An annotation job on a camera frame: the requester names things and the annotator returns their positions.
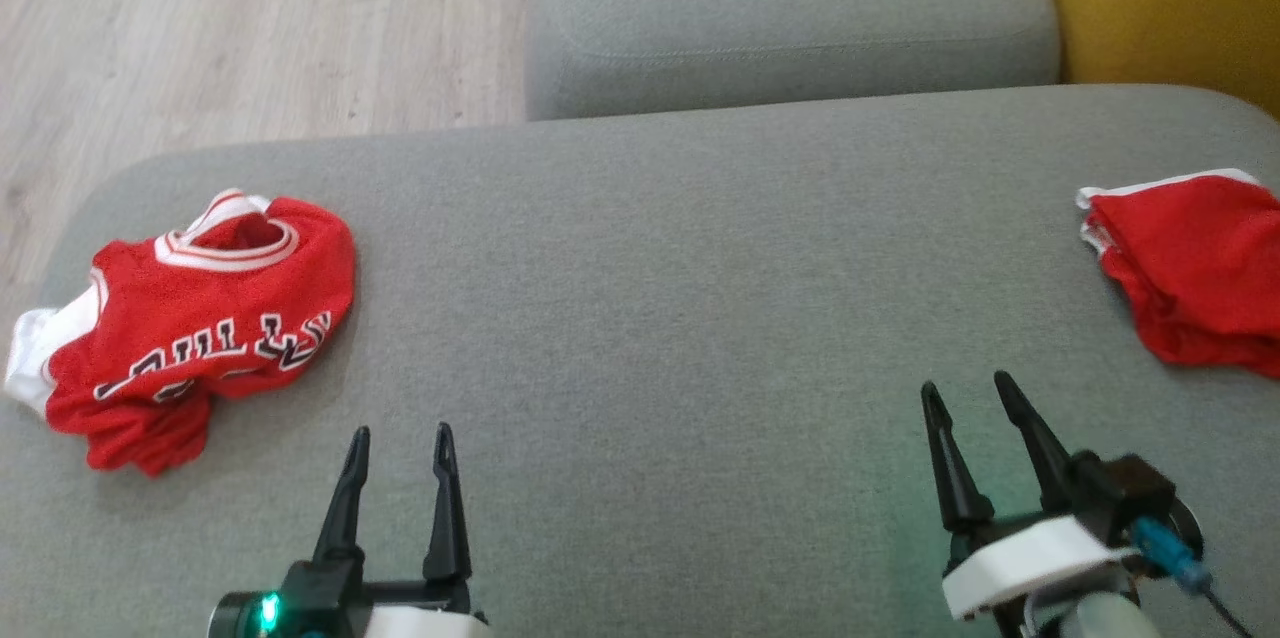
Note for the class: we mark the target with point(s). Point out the grey fabric ottoman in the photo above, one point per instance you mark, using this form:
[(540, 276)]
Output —
[(790, 8)]

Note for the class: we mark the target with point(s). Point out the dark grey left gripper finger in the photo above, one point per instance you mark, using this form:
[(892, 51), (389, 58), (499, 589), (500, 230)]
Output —
[(345, 508), (447, 518)]

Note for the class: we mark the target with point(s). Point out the red shorts with white stripe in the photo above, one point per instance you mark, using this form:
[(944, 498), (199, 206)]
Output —
[(1200, 268)]

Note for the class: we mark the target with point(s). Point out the red jersey with white trim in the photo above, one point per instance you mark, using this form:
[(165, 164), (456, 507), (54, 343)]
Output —
[(210, 318)]

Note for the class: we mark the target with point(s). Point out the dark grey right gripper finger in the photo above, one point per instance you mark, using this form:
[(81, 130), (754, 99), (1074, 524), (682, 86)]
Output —
[(955, 478), (1040, 453)]

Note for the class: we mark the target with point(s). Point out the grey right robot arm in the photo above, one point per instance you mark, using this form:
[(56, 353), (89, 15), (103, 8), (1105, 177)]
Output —
[(1110, 618)]

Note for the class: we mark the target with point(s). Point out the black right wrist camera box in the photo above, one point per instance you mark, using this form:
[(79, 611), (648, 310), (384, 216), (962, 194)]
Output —
[(1125, 493)]

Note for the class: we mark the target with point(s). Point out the large grey sofa seat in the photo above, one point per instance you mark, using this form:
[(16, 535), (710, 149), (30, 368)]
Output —
[(680, 318)]

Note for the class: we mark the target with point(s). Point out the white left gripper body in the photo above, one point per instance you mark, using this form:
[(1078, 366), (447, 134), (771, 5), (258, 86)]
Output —
[(320, 603)]

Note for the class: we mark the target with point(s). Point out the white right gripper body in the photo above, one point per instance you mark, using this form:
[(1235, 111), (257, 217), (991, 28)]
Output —
[(1030, 558)]

